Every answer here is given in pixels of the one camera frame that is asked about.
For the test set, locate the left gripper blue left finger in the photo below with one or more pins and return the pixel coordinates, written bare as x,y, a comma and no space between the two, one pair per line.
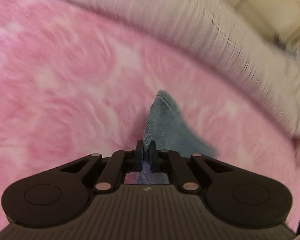
115,168

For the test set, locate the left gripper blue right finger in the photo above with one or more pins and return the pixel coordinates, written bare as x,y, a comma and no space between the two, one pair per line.
175,166

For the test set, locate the blue denim jeans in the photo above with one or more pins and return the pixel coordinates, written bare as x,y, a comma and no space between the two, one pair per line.
165,125

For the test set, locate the pink rose bed blanket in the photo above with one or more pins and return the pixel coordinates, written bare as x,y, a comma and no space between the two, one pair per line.
73,82

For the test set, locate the grey striped quilt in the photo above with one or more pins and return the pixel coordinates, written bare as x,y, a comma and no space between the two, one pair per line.
211,31

